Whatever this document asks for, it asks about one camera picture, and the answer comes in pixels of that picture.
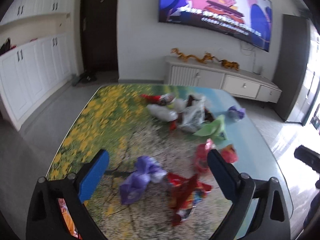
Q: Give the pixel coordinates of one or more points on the purple plastic wrapper front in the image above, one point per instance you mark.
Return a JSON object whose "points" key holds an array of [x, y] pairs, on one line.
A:
{"points": [[147, 170]]}

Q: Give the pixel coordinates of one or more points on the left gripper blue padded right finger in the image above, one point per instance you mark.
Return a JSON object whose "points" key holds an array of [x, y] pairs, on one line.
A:
{"points": [[224, 174]]}

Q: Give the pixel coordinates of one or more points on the purple wrapper far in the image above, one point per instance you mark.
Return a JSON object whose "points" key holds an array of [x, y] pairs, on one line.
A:
{"points": [[236, 114]]}

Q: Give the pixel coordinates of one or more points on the golden dragon figurine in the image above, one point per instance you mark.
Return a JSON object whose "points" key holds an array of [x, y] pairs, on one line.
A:
{"points": [[206, 57]]}

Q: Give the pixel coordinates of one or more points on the red colourful snack bag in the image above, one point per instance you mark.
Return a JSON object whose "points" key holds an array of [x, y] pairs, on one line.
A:
{"points": [[185, 194]]}

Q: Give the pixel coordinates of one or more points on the pink red paper carton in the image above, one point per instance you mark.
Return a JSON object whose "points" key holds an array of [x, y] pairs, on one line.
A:
{"points": [[200, 160]]}

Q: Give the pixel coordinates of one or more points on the green plastic bag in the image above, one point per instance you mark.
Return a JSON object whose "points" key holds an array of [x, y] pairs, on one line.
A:
{"points": [[214, 129]]}

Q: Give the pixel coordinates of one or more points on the clear crumpled plastic bag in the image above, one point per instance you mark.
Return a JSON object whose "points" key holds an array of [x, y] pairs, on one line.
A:
{"points": [[162, 113]]}

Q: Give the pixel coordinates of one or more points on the red white snack wrapper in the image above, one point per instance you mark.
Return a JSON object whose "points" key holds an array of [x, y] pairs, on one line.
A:
{"points": [[162, 100]]}

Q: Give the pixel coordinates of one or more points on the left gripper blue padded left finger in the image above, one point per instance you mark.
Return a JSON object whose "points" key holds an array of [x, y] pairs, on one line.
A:
{"points": [[91, 173]]}

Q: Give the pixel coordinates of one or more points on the wall mounted curved television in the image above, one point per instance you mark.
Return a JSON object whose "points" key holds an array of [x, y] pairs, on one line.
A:
{"points": [[246, 20]]}

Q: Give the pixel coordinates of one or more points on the white wall cupboard unit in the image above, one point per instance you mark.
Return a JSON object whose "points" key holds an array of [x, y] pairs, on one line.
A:
{"points": [[36, 60]]}

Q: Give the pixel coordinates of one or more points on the red orange snack packet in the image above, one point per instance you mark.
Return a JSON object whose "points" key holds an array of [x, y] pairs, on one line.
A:
{"points": [[229, 154]]}

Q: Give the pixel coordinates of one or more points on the white low tv cabinet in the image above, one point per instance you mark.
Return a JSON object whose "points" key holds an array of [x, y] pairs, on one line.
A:
{"points": [[240, 84]]}

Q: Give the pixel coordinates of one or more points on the grey tall refrigerator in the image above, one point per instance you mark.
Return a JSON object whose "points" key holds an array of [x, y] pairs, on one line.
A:
{"points": [[291, 65]]}

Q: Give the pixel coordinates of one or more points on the dark wooden door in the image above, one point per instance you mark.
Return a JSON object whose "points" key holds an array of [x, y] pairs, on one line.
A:
{"points": [[98, 32]]}

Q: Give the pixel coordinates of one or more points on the black shoes by door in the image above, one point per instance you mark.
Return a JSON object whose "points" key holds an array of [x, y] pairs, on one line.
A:
{"points": [[84, 78]]}

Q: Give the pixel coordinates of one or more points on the white printed plastic bag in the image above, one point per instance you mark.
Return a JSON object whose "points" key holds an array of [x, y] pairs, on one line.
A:
{"points": [[193, 114]]}

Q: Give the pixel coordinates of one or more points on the golden tiger figurine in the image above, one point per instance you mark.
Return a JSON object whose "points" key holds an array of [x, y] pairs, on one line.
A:
{"points": [[229, 65]]}

